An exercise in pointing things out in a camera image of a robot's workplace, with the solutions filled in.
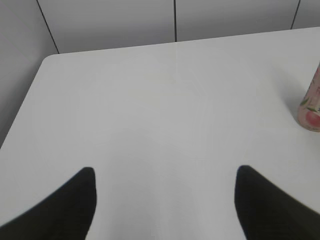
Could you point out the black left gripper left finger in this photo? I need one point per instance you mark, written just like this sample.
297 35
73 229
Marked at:
66 214

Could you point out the pink peach tea bottle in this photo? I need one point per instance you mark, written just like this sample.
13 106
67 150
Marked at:
308 115

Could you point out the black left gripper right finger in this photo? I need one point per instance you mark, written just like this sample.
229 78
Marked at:
265 212

